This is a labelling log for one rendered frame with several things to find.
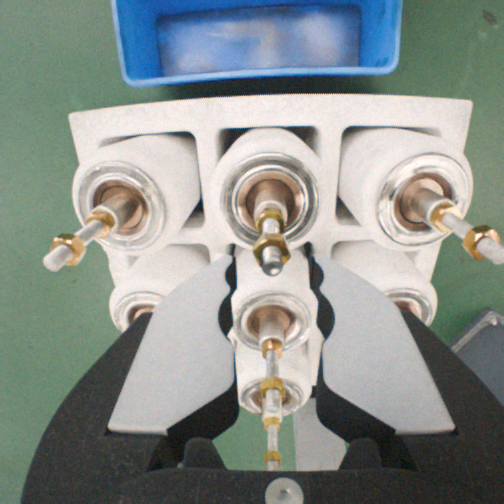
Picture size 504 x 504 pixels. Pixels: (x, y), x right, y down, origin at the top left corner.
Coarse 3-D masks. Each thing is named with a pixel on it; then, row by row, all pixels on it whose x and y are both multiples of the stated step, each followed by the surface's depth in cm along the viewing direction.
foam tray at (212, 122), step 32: (256, 96) 24; (288, 96) 24; (320, 96) 24; (352, 96) 24; (384, 96) 24; (96, 128) 26; (128, 128) 26; (160, 128) 26; (192, 128) 26; (224, 128) 31; (288, 128) 35; (320, 128) 25; (416, 128) 29; (448, 128) 24; (192, 224) 32; (352, 224) 30; (128, 256) 33; (416, 256) 31
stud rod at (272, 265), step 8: (264, 224) 17; (272, 224) 16; (264, 232) 16; (272, 232) 15; (272, 248) 14; (264, 256) 13; (272, 256) 13; (280, 256) 13; (264, 264) 13; (272, 264) 13; (280, 264) 13; (264, 272) 13; (272, 272) 13; (280, 272) 13
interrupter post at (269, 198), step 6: (264, 192) 20; (270, 192) 20; (276, 192) 20; (258, 198) 20; (264, 198) 19; (270, 198) 19; (276, 198) 19; (282, 198) 20; (258, 204) 19; (264, 204) 18; (270, 204) 18; (276, 204) 18; (282, 204) 19; (258, 210) 19; (282, 210) 19
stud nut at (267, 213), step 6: (264, 210) 17; (270, 210) 17; (276, 210) 17; (258, 216) 18; (264, 216) 17; (270, 216) 17; (276, 216) 17; (282, 216) 17; (258, 222) 17; (282, 222) 17; (258, 228) 18; (282, 228) 17
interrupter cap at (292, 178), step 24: (240, 168) 20; (264, 168) 20; (288, 168) 20; (240, 192) 21; (288, 192) 21; (312, 192) 21; (240, 216) 22; (288, 216) 22; (312, 216) 21; (288, 240) 22
